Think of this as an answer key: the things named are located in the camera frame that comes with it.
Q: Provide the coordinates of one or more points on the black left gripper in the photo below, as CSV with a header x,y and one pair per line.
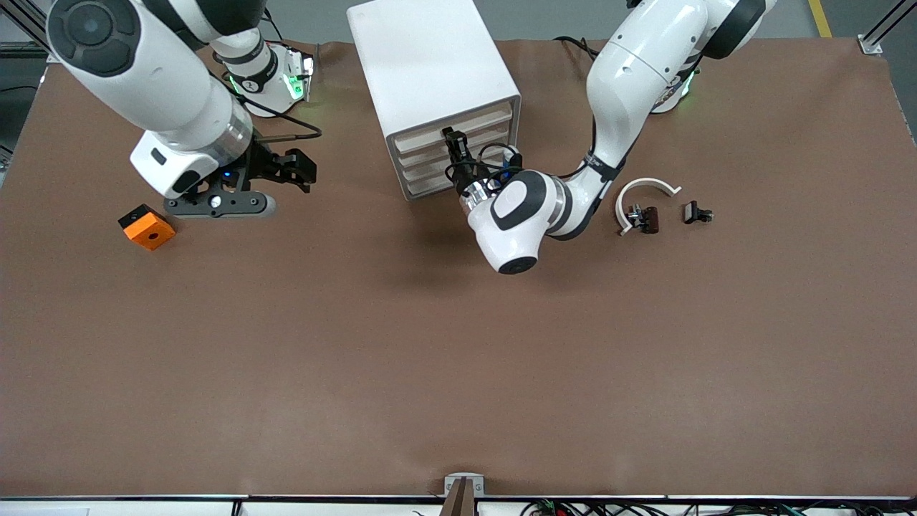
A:
x,y
463,174

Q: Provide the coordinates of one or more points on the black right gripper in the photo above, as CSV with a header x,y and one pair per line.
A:
x,y
266,164

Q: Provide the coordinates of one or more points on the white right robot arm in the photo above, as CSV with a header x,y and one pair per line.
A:
x,y
165,93

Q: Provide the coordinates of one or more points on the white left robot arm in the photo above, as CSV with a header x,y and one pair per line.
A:
x,y
630,79

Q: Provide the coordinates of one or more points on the orange cube with hole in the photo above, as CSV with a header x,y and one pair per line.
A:
x,y
152,233

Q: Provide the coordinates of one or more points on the white curved plastic clip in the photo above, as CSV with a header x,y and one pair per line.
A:
x,y
645,180

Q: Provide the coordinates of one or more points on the brown table mat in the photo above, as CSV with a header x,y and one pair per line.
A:
x,y
458,344

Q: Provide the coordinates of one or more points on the dark brown small component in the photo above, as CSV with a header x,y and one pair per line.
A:
x,y
650,219

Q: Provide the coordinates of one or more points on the small black component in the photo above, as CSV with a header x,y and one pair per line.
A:
x,y
691,212

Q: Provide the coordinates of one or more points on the aluminium frame profile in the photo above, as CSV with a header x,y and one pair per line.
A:
x,y
21,21
870,44

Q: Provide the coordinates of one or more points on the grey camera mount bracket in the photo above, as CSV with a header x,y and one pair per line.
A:
x,y
463,487

